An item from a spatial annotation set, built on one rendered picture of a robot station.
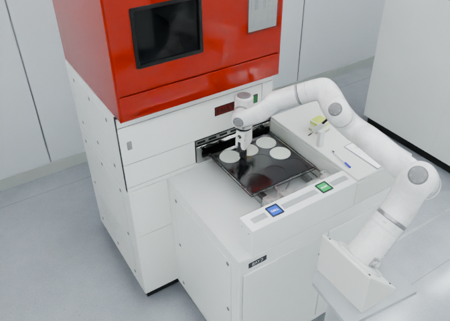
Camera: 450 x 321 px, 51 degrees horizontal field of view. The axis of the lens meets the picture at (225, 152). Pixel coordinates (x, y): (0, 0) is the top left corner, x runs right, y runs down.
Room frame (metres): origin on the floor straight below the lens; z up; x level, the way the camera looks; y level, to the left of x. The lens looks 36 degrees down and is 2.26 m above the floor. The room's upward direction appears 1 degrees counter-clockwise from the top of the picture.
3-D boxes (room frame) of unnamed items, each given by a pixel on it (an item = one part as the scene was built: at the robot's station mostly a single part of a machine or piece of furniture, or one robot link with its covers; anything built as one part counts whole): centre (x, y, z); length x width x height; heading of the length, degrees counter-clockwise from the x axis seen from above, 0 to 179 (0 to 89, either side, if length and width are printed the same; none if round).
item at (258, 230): (1.45, -0.31, 0.89); 0.55 x 0.09 x 0.14; 122
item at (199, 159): (1.97, -0.05, 0.89); 0.44 x 0.02 x 0.10; 122
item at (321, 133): (1.83, -0.44, 1.03); 0.06 x 0.04 x 0.13; 32
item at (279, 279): (1.75, -0.30, 0.41); 0.97 x 0.64 x 0.82; 122
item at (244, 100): (1.82, -0.09, 1.17); 0.09 x 0.08 x 0.13; 165
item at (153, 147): (1.89, 0.11, 1.02); 0.82 x 0.03 x 0.40; 122
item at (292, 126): (1.92, -0.55, 0.89); 0.62 x 0.35 x 0.14; 32
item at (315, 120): (1.94, -0.46, 1.00); 0.07 x 0.07 x 0.07; 40
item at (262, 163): (1.80, -0.17, 0.90); 0.34 x 0.34 x 0.01; 32
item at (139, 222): (2.17, 0.29, 0.41); 0.82 x 0.71 x 0.82; 122
